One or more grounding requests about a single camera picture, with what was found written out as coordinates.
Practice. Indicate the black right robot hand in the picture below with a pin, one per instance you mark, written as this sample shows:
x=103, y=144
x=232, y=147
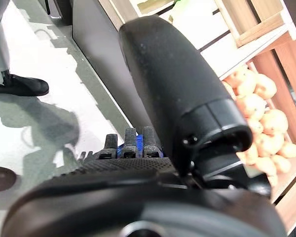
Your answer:
x=167, y=81

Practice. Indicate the blue plastic basket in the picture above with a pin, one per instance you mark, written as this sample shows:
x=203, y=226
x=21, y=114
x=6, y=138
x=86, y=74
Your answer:
x=139, y=145

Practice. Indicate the tan potato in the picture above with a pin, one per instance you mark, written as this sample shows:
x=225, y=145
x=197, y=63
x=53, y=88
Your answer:
x=271, y=144
x=255, y=126
x=274, y=121
x=289, y=150
x=247, y=87
x=251, y=106
x=261, y=165
x=248, y=155
x=238, y=77
x=266, y=86
x=281, y=163

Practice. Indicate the dark grey shelf base panel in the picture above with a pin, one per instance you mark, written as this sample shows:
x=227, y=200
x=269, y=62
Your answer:
x=96, y=39

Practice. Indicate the light wooden crate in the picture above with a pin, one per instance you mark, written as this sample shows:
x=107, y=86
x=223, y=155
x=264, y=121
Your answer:
x=261, y=27

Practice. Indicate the wooden produce shelf unit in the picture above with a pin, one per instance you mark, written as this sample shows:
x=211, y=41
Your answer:
x=286, y=64

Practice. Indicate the dark furniture piece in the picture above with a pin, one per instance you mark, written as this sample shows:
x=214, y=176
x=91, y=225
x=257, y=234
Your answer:
x=56, y=10

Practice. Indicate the black leather shoe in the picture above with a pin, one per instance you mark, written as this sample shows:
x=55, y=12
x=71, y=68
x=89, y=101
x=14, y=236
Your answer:
x=24, y=86

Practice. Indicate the dark brown rounded object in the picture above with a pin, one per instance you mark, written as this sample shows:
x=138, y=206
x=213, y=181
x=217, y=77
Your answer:
x=1, y=178

